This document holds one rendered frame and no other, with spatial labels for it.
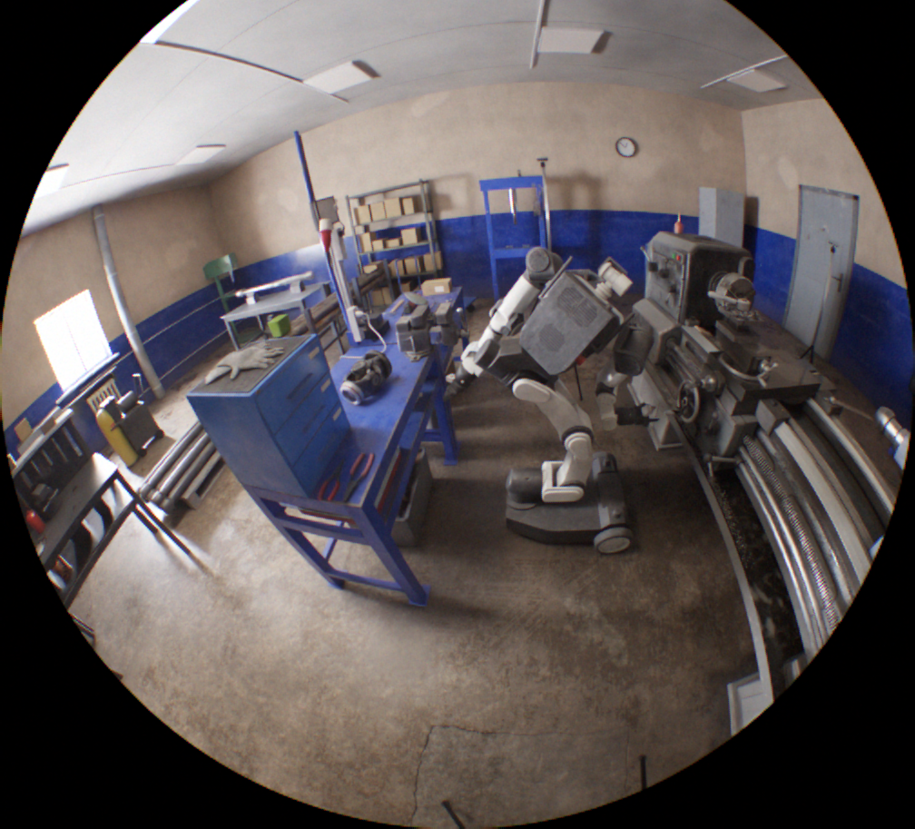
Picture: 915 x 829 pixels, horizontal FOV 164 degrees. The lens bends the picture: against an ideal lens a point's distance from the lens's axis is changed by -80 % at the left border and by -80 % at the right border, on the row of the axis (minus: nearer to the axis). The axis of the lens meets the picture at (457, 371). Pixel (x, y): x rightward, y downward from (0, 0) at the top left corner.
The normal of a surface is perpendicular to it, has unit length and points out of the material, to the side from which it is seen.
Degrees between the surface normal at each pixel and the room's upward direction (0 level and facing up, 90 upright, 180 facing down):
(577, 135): 90
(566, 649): 0
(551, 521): 0
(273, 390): 90
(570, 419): 90
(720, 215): 90
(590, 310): 72
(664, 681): 0
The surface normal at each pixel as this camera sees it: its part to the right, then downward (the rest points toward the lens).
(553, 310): -0.69, 0.35
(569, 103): -0.15, 0.51
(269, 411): 0.98, -0.04
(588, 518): -0.13, -0.86
